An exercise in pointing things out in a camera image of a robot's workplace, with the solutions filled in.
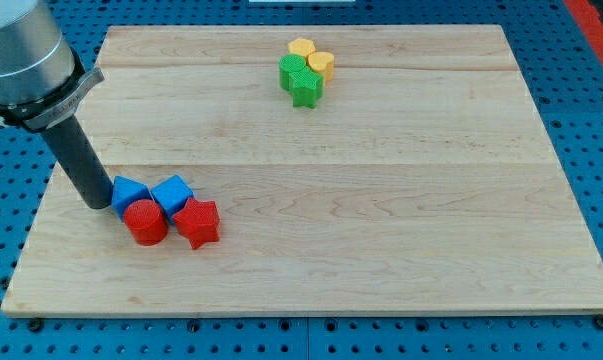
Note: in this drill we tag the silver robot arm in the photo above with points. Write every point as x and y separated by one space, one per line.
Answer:
42 80

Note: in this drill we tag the wooden board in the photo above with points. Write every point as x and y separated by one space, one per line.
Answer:
423 183

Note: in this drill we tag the yellow hexagon block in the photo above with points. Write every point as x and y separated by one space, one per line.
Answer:
301 46

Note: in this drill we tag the red star block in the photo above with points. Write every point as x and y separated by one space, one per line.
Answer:
198 221

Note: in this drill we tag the red cylinder block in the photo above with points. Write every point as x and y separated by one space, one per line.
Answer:
145 221

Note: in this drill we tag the green cylinder block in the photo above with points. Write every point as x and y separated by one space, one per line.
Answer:
289 64

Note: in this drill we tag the yellow heart block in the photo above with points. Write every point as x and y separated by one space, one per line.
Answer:
322 63

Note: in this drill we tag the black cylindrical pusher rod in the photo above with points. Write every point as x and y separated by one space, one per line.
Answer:
76 156

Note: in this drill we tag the green star block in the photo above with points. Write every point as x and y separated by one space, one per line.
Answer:
305 87

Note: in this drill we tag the red strip at edge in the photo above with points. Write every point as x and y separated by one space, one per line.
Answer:
589 17

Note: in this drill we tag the blue cube block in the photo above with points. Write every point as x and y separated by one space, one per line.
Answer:
172 195

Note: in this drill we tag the blue triangular block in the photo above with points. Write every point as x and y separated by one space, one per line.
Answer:
125 192

